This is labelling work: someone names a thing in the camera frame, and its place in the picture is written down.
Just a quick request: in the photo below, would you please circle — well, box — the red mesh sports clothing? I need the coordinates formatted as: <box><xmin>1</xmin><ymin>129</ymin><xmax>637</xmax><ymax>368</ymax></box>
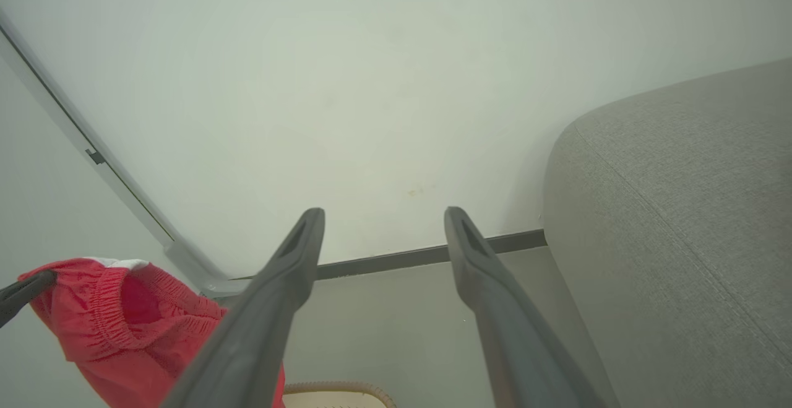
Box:
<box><xmin>19</xmin><ymin>258</ymin><xmax>286</xmax><ymax>408</ymax></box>

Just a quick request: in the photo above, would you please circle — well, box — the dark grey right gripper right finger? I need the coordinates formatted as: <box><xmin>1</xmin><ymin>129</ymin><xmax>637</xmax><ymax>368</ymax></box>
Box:
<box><xmin>444</xmin><ymin>206</ymin><xmax>607</xmax><ymax>408</ymax></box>

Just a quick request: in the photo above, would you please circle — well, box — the grey metal frame rail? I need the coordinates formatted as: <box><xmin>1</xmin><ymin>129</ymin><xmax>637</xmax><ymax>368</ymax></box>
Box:
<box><xmin>0</xmin><ymin>9</ymin><xmax>251</xmax><ymax>300</ymax></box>

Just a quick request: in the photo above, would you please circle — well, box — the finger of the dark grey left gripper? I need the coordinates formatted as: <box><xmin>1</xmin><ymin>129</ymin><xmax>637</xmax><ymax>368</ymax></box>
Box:
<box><xmin>161</xmin><ymin>208</ymin><xmax>327</xmax><ymax>408</ymax></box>

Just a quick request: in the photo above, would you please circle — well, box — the grey fabric sofa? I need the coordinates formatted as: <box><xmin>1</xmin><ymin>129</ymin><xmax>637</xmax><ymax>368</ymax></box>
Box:
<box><xmin>543</xmin><ymin>58</ymin><xmax>792</xmax><ymax>408</ymax></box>

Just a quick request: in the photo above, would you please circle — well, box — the dark grey baseboard strip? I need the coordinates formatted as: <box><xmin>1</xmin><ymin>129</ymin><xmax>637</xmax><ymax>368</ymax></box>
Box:
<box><xmin>232</xmin><ymin>229</ymin><xmax>546</xmax><ymax>282</ymax></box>

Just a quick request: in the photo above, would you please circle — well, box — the dark grey pointed right gripper left finger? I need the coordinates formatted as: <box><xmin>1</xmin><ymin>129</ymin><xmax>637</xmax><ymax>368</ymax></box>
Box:
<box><xmin>0</xmin><ymin>270</ymin><xmax>58</xmax><ymax>328</ymax></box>

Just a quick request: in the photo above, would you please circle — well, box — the tan woven laundry basket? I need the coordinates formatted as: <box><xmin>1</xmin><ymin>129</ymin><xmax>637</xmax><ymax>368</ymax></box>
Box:
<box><xmin>283</xmin><ymin>381</ymin><xmax>397</xmax><ymax>408</ymax></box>

